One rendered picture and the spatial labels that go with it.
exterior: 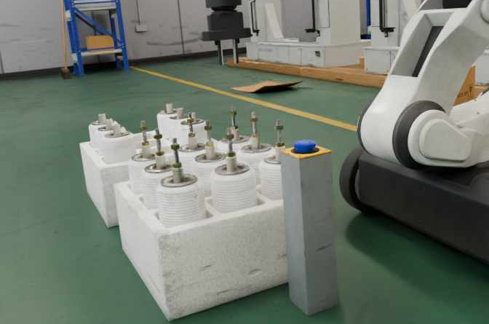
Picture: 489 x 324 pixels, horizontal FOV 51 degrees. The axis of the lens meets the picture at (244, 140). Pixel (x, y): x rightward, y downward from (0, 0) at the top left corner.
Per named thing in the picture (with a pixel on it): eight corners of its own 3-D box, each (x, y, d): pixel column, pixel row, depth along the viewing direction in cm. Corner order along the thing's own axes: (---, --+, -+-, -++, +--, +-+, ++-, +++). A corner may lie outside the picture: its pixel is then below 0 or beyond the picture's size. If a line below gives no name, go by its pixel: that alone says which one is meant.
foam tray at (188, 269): (255, 214, 150) (250, 154, 146) (335, 267, 116) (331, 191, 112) (122, 249, 134) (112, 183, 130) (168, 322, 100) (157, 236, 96)
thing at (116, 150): (137, 185, 163) (129, 129, 159) (145, 194, 155) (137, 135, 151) (106, 191, 160) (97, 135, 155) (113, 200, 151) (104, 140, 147)
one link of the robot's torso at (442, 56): (381, 166, 121) (479, -1, 124) (436, 186, 105) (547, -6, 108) (338, 133, 115) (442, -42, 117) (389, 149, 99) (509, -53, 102)
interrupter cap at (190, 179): (170, 191, 99) (169, 188, 99) (154, 183, 105) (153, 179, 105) (204, 182, 103) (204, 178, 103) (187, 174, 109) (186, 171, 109)
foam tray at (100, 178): (191, 170, 199) (185, 124, 195) (231, 199, 165) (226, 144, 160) (86, 191, 184) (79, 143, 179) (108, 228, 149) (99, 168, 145)
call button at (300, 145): (308, 148, 98) (308, 137, 98) (320, 153, 95) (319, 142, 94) (290, 152, 96) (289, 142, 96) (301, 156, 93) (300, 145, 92)
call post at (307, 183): (318, 290, 107) (311, 145, 100) (338, 305, 101) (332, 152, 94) (289, 300, 104) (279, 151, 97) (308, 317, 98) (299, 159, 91)
